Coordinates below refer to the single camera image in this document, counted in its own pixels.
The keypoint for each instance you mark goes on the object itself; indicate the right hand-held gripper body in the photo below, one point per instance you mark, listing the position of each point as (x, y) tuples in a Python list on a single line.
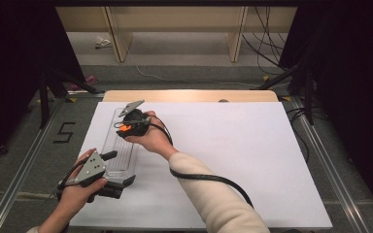
[(137, 124)]

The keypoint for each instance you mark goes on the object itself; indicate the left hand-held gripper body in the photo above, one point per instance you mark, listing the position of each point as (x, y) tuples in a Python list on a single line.
[(91, 167)]

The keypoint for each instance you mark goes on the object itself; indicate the orange ball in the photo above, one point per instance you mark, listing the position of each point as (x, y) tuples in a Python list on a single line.
[(125, 128)]

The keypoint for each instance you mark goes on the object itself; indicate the clear plastic container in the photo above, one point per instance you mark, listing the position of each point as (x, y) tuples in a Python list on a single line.
[(119, 153)]

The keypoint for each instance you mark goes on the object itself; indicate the person's right hand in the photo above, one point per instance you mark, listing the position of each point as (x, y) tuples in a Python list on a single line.
[(155, 139)]

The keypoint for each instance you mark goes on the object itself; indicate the person's left hand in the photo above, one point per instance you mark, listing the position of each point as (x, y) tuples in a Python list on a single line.
[(74, 195)]

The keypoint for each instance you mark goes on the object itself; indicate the pink object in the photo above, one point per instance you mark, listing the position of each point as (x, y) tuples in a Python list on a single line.
[(90, 79)]

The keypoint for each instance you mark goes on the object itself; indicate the yellow tape piece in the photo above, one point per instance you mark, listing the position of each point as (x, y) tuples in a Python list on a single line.
[(285, 98), (72, 100), (265, 78)]

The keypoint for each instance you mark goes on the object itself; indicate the beige wooden shelf unit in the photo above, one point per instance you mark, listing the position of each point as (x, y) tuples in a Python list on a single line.
[(119, 45)]

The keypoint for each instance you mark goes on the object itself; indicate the black metal stand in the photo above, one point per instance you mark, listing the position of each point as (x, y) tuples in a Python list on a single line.
[(309, 103), (44, 103)]

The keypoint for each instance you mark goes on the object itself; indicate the white crumpled item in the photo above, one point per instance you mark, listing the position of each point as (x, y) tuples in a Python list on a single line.
[(102, 42)]

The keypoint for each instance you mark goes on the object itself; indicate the white table board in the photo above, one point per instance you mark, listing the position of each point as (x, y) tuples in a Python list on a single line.
[(239, 145)]

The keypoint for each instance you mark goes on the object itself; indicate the dark curtain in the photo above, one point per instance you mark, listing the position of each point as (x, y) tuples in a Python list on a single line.
[(353, 81), (9, 64)]

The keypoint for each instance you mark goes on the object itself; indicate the aluminium floor rail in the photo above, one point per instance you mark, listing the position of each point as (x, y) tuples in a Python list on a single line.
[(327, 168), (23, 168)]

